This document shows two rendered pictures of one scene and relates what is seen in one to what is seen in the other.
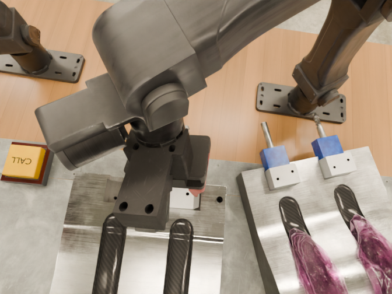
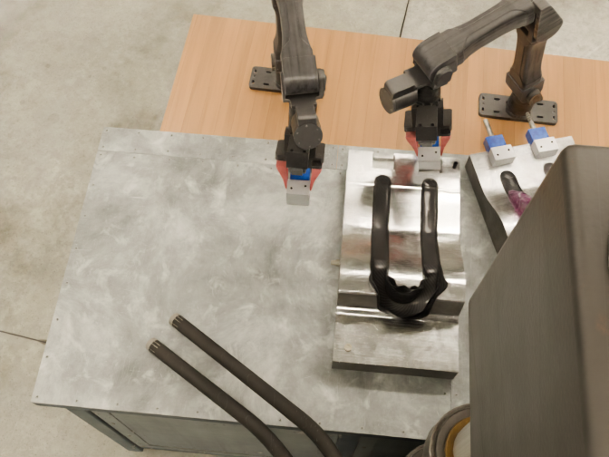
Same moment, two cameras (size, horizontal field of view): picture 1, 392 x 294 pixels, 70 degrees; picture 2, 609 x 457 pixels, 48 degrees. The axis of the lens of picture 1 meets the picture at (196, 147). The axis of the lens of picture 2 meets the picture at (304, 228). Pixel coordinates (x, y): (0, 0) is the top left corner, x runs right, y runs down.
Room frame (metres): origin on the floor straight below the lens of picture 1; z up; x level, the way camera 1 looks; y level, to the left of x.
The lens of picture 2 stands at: (-0.81, 0.18, 2.26)
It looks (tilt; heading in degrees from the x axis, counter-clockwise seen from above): 64 degrees down; 8
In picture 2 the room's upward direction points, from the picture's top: straight up
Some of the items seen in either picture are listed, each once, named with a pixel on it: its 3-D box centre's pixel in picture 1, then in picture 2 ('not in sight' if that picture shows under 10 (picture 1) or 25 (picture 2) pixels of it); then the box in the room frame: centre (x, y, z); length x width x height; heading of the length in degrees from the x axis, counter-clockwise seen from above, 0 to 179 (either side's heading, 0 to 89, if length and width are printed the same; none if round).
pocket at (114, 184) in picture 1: (123, 191); (382, 164); (0.06, 0.11, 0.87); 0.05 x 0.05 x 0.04; 3
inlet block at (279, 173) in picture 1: (272, 154); (494, 141); (0.17, -0.15, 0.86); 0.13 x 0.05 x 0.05; 20
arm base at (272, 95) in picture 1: (307, 95); (521, 101); (0.31, -0.22, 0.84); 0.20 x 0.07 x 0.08; 89
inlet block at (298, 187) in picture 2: not in sight; (300, 173); (-0.03, 0.30, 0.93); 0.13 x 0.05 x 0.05; 2
